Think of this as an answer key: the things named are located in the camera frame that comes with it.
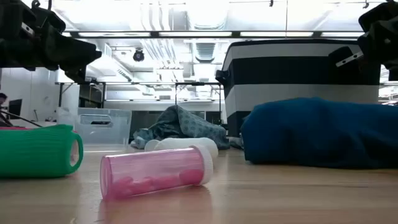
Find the dark blue cloth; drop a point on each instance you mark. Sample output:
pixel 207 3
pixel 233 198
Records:
pixel 311 133

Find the black ceiling spotlight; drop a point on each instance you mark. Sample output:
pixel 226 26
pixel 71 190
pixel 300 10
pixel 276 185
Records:
pixel 138 56

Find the black computer monitor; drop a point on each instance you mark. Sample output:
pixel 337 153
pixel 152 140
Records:
pixel 15 109

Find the green bandage roll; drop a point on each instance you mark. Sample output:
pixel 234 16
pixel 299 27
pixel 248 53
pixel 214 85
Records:
pixel 37 152

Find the navy white striped fabric basket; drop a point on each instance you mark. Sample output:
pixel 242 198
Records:
pixel 280 93

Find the pink pill vial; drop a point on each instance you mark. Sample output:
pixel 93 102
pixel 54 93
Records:
pixel 149 171

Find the ceiling air vent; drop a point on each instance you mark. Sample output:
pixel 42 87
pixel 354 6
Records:
pixel 205 51

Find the long ceiling light rail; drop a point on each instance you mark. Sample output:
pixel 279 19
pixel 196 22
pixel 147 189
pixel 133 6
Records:
pixel 192 33

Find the clear plastic bin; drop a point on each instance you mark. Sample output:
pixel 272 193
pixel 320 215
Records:
pixel 102 133

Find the large white pill bottle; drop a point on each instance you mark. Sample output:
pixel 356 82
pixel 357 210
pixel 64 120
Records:
pixel 192 143

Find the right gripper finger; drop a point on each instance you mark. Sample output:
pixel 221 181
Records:
pixel 340 74
pixel 382 43

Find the black framed table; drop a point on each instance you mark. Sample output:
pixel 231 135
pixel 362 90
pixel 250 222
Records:
pixel 81 83

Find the person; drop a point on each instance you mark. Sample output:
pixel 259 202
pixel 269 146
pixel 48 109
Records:
pixel 2 98

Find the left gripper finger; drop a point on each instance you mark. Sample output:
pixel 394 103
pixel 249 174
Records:
pixel 74 54
pixel 77 74

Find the white ceiling air duct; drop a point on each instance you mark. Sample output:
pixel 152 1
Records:
pixel 206 15

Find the teal patterned cloth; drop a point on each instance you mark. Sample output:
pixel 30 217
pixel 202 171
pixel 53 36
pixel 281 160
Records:
pixel 186 127

